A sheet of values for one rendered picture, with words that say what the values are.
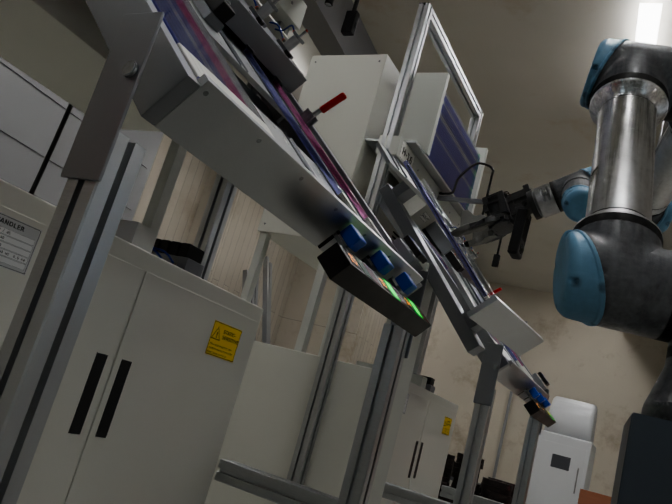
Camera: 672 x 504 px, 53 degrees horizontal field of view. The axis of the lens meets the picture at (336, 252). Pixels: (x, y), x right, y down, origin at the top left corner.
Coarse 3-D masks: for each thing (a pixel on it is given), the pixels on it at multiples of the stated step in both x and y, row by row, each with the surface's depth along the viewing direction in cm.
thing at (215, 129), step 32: (192, 96) 66; (224, 96) 67; (160, 128) 67; (192, 128) 69; (224, 128) 71; (256, 128) 73; (224, 160) 74; (256, 160) 77; (288, 160) 79; (256, 192) 81; (288, 192) 84; (320, 192) 87; (288, 224) 89; (320, 224) 92; (352, 224) 96
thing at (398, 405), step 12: (432, 288) 155; (420, 336) 152; (408, 360) 148; (408, 372) 149; (408, 384) 150; (396, 396) 145; (396, 408) 146; (396, 420) 147; (396, 432) 147; (384, 444) 143; (384, 456) 144; (384, 468) 144; (384, 480) 145; (372, 492) 141
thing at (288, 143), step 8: (264, 120) 96; (272, 128) 98; (280, 136) 99; (288, 144) 101; (296, 152) 102; (304, 160) 104; (312, 168) 107; (320, 176) 109; (328, 184) 111; (344, 192) 123; (360, 216) 120
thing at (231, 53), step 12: (204, 24) 109; (216, 36) 112; (228, 36) 128; (228, 48) 116; (228, 60) 112; (240, 60) 118; (240, 72) 115; (252, 72) 123; (252, 84) 119; (264, 84) 126; (252, 96) 136; (264, 96) 122; (264, 108) 140; (276, 108) 126; (288, 108) 136; (276, 120) 141; (312, 144) 138
